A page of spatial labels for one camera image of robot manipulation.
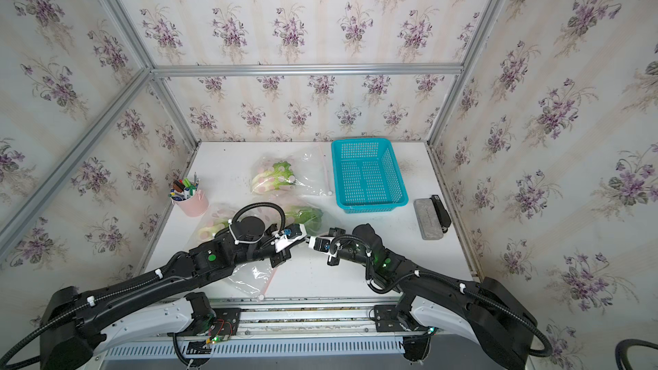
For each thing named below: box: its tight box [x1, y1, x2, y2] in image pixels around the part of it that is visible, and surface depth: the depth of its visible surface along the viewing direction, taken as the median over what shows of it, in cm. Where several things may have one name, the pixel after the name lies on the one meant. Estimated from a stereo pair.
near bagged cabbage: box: [197, 220, 230, 241], surface depth 84 cm
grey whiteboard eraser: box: [412, 194, 452, 241], surface depth 95 cm
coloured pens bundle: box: [167, 171, 200, 202], surface depth 92 cm
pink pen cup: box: [169, 188, 210, 217], surface depth 93 cm
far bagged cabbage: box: [251, 161, 296, 194], surface depth 100 cm
